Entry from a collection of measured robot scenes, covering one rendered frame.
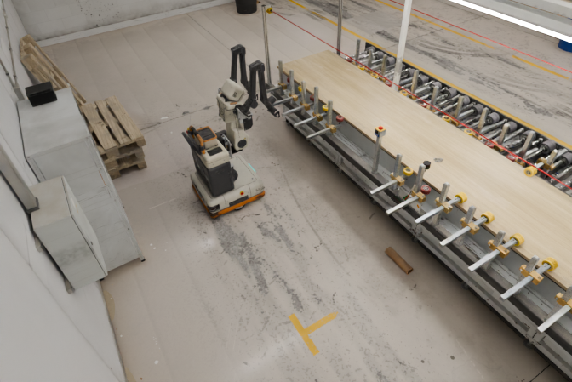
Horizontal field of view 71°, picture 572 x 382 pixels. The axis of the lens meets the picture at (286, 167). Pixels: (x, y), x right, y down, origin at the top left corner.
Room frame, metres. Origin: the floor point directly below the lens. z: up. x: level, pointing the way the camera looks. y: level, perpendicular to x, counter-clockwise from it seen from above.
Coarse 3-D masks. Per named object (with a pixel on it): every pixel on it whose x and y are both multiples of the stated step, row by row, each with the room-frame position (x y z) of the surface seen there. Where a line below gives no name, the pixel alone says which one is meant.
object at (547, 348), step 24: (288, 120) 4.65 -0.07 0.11; (312, 144) 4.15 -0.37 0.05; (360, 144) 3.32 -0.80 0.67; (432, 192) 2.46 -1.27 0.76; (408, 216) 2.67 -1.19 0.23; (456, 216) 2.22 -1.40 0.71; (432, 240) 2.38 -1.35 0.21; (480, 240) 1.99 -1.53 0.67; (456, 264) 2.12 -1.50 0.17; (504, 264) 1.79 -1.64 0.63; (480, 288) 1.86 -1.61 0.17; (552, 288) 1.49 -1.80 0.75; (504, 312) 1.64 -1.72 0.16; (552, 360) 1.26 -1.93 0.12
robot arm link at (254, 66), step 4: (256, 60) 3.41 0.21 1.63; (252, 64) 3.38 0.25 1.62; (256, 64) 3.36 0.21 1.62; (260, 64) 3.36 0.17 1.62; (264, 64) 3.37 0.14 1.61; (252, 68) 3.32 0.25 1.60; (256, 68) 3.34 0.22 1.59; (252, 72) 3.33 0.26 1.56; (252, 76) 3.33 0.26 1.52; (252, 80) 3.32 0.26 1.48; (252, 84) 3.32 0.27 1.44; (252, 88) 3.32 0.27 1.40; (252, 92) 3.32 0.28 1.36; (252, 96) 3.31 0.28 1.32; (252, 100) 3.29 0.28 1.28; (252, 104) 3.28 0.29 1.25; (256, 104) 3.30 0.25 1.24
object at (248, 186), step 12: (240, 156) 3.72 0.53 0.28; (240, 168) 3.48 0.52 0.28; (252, 168) 3.50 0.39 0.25; (240, 180) 3.28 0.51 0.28; (252, 180) 3.27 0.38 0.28; (204, 192) 3.12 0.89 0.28; (228, 192) 3.10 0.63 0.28; (240, 192) 3.11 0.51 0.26; (252, 192) 3.17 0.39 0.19; (264, 192) 3.24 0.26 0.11; (204, 204) 3.11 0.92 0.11; (216, 204) 2.97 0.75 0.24; (228, 204) 3.03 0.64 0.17; (240, 204) 3.09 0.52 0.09; (216, 216) 2.95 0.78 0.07
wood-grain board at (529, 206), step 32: (288, 64) 4.76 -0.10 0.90; (320, 64) 4.71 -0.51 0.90; (320, 96) 3.93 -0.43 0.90; (352, 96) 3.89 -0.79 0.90; (384, 96) 3.86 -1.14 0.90; (416, 128) 3.22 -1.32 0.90; (448, 128) 3.19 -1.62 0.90; (416, 160) 2.74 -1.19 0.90; (448, 160) 2.72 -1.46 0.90; (480, 160) 2.70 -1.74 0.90; (448, 192) 2.32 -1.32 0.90; (480, 192) 2.30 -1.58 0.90; (512, 192) 2.28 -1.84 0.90; (544, 192) 2.26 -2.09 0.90; (512, 224) 1.95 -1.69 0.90; (544, 224) 1.93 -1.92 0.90; (544, 256) 1.65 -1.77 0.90
